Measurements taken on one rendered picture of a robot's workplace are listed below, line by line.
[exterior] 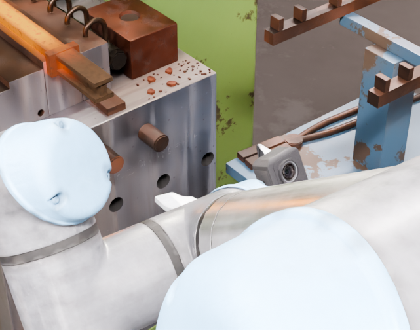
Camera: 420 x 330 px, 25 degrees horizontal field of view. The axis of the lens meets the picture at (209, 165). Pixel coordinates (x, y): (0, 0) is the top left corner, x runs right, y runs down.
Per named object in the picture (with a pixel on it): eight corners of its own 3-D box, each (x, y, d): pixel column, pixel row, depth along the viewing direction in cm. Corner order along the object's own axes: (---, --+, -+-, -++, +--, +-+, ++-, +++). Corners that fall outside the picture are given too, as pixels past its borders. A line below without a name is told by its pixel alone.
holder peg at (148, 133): (170, 148, 134) (169, 132, 132) (154, 155, 133) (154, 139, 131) (152, 135, 136) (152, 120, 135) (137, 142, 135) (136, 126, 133)
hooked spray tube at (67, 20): (94, 42, 138) (90, 2, 134) (69, 52, 135) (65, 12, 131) (90, 40, 138) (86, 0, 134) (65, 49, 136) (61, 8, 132)
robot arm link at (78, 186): (63, 247, 63) (21, 126, 62) (-40, 264, 70) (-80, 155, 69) (135, 209, 69) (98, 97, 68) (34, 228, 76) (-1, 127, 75)
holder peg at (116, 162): (125, 169, 130) (124, 154, 128) (109, 177, 129) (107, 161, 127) (108, 156, 132) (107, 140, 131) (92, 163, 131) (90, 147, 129)
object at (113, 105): (90, 101, 133) (89, 94, 132) (108, 94, 134) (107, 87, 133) (107, 116, 130) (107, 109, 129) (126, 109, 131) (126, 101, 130)
